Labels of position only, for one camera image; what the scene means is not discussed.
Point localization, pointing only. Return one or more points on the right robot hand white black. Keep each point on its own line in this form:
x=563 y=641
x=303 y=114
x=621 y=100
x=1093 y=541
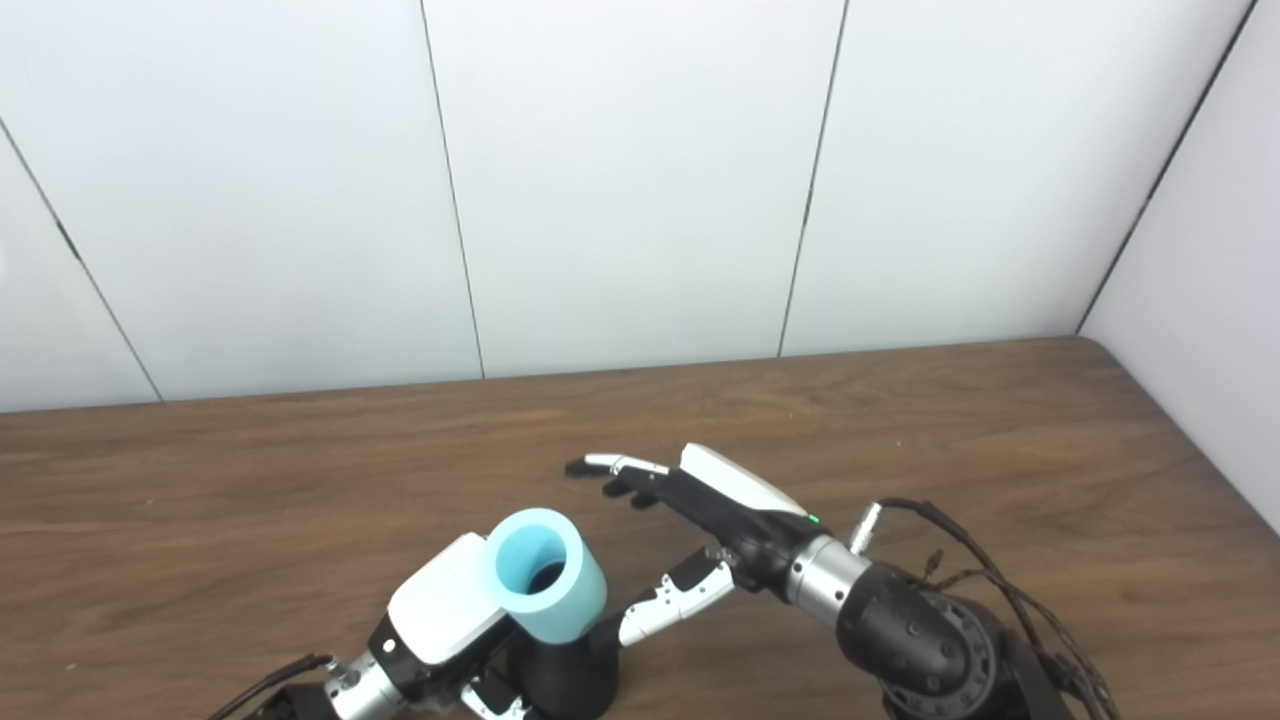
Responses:
x=740 y=505

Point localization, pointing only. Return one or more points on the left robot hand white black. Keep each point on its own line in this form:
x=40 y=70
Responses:
x=445 y=605

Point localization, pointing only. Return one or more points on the black nozzle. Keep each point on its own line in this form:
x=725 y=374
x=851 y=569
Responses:
x=565 y=680

